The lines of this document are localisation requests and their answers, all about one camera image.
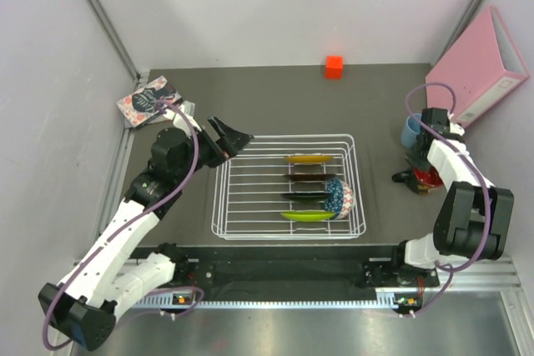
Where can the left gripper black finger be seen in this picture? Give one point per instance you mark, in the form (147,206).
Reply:
(235,141)
(219,126)

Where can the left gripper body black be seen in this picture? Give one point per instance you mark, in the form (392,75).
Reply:
(210,153)

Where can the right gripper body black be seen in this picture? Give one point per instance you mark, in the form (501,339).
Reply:
(417,159)

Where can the lime green plate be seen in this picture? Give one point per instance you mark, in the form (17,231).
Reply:
(308,216)

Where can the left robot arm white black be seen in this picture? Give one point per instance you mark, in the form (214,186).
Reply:
(87,303)

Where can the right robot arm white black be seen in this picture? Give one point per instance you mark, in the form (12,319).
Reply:
(474,219)

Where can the light blue cup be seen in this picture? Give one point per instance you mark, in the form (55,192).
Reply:
(410,131)

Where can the yellow patterned plate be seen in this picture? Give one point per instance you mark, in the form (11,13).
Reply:
(308,158)

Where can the red floral plate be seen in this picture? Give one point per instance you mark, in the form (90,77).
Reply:
(310,177)

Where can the pink book underneath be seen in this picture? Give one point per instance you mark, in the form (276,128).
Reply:
(164,114)

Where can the Little Women book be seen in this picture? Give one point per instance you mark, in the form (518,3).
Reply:
(141,107)

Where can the blue white patterned bowl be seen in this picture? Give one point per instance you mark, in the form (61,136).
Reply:
(341,198)

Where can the black plate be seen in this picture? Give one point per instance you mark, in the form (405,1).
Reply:
(306,197)

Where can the orange cube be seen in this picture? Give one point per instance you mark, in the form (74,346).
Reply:
(334,67)

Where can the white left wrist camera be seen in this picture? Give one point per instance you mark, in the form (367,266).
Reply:
(185,118)

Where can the white wire dish rack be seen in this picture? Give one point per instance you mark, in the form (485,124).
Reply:
(247,202)

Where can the pink ring binder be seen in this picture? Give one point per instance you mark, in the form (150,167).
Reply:
(481,67)

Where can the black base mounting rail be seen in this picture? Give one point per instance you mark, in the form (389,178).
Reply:
(285,273)

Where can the aluminium frame post left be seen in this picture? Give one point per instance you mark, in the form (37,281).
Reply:
(111,33)

